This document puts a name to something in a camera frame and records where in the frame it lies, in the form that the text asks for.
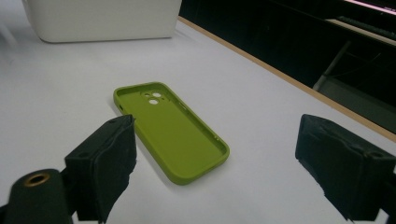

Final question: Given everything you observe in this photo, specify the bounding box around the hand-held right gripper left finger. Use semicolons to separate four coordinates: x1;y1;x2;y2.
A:
64;114;138;224

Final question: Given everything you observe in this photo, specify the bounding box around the green phone case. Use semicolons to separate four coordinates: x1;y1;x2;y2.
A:
112;81;231;187

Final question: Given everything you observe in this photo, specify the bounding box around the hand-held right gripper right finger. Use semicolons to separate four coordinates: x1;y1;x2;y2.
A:
294;113;396;222

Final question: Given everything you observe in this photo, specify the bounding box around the white plastic storage box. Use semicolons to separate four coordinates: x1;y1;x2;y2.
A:
21;0;183;44

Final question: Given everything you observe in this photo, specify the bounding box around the white metal stand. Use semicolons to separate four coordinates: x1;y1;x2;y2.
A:
312;39;354;91

